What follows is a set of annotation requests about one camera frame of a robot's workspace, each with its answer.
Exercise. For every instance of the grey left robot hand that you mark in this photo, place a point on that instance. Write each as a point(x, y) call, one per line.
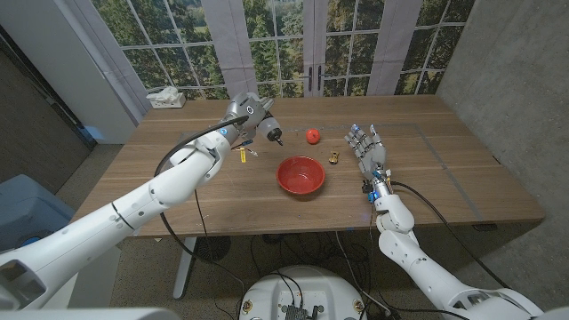
point(246, 109)

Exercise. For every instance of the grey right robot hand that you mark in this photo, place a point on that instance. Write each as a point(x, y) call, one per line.
point(372, 155)

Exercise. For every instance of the clear oil cruet black pump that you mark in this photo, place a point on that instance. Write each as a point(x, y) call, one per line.
point(270, 129)

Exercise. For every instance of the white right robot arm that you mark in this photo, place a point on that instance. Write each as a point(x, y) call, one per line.
point(413, 262)

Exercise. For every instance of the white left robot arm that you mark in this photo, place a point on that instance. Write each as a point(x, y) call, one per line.
point(133, 209)

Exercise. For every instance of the red bowl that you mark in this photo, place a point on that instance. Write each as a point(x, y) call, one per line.
point(300, 175)

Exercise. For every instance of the yellow toy car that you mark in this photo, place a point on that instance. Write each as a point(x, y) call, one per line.
point(334, 157)

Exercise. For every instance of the red tomato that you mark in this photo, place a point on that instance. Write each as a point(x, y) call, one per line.
point(313, 136)

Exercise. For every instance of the printed window backdrop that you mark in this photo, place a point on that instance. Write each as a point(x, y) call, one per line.
point(275, 44)

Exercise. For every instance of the white tissue box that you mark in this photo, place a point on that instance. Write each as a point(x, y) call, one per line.
point(168, 102)

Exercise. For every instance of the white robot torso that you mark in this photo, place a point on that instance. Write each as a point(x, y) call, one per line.
point(333, 289)

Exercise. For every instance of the round black floor fan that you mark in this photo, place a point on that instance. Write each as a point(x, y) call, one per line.
point(213, 248)

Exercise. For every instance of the white table leg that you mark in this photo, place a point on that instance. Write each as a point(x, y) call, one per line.
point(183, 271)

